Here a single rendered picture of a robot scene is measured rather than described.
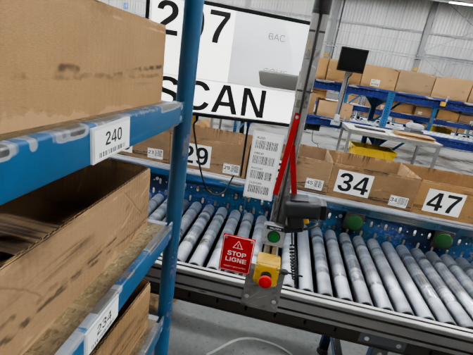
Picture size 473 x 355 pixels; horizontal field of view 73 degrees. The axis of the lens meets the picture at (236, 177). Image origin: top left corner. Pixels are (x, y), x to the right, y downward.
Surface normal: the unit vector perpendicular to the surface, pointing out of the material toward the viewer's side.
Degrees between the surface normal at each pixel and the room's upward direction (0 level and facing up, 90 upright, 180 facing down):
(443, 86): 90
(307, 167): 90
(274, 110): 86
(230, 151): 90
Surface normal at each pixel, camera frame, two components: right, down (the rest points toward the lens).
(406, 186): -0.15, 0.31
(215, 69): 0.18, 0.29
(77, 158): 0.98, 0.19
